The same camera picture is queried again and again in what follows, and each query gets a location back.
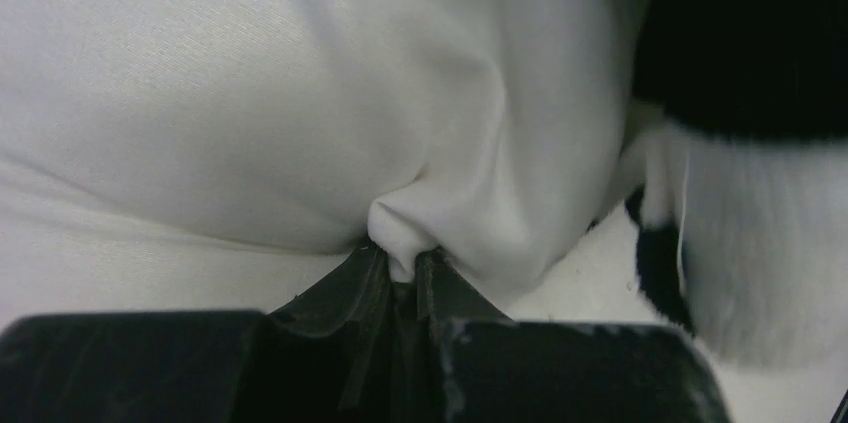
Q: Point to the white pillow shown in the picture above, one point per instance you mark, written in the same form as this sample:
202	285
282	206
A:
228	153

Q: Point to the black white striped pillowcase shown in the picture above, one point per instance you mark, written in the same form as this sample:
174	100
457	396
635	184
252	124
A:
742	213

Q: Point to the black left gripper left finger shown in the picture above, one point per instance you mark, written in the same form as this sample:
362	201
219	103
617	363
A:
320	358

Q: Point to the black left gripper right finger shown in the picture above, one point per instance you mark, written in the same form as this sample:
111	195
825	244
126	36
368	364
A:
482	366

